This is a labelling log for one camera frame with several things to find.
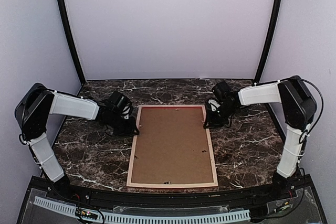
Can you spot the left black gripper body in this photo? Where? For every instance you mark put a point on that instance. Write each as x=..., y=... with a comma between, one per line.
x=121, y=127

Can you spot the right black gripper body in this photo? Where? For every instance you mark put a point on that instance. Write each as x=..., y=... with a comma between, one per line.
x=220, y=118

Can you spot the brown backing board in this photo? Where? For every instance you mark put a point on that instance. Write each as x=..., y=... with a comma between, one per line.
x=172, y=142

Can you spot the red wooden picture frame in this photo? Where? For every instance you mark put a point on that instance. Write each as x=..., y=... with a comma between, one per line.
x=131, y=171

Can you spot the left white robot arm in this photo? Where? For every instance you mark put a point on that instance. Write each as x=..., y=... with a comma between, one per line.
x=40, y=103

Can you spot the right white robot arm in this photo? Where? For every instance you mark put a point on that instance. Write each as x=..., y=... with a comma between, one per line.
x=300, y=110

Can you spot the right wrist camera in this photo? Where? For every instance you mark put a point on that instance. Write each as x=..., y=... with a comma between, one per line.
x=212, y=105

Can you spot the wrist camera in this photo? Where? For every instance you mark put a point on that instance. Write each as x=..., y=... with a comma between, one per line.
x=212, y=105
x=127, y=111

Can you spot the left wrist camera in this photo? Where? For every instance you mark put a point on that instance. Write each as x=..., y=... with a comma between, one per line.
x=127, y=111

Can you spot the black front table rail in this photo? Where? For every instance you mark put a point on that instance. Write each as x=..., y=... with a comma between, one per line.
x=301, y=193

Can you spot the white cable tray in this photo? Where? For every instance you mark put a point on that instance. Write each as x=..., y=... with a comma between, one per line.
x=94, y=216

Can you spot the right black corner post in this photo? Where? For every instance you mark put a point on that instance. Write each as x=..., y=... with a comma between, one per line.
x=268, y=40

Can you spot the black corner post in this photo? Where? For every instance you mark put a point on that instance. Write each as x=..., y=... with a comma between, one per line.
x=268, y=40
x=70, y=41

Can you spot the left black corner post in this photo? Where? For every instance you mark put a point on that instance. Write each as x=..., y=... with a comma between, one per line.
x=70, y=41

